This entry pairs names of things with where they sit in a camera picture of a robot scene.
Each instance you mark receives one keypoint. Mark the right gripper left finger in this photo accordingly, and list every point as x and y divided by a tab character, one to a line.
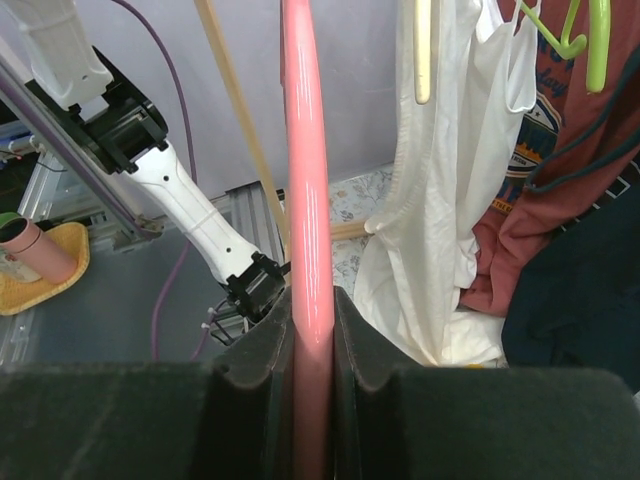
226	419

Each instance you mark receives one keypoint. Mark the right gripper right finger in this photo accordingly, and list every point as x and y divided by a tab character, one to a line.
397	419

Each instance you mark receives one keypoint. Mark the pink hanger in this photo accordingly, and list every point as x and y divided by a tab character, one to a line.
310	244

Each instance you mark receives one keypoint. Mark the white tank top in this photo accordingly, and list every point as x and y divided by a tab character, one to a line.
451	158

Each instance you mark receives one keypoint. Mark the cream hanger front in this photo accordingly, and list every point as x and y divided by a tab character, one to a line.
422	50

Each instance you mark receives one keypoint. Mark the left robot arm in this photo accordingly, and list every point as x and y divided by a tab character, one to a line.
123	132

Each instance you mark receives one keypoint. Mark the navy tank top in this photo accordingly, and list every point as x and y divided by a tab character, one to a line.
576	303

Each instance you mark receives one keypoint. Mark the red tank top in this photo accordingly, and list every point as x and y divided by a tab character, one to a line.
553	180

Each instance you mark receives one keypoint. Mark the green hanger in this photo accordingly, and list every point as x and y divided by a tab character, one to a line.
596	42

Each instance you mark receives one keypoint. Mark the wooden clothes rack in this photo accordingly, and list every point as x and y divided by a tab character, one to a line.
240	120

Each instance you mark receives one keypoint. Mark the yellow woven basket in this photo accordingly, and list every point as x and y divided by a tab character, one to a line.
16	297

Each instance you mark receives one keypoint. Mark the pink tumbler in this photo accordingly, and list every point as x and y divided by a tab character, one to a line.
29	244

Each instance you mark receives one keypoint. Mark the white camisole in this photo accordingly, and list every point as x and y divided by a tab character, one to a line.
503	54

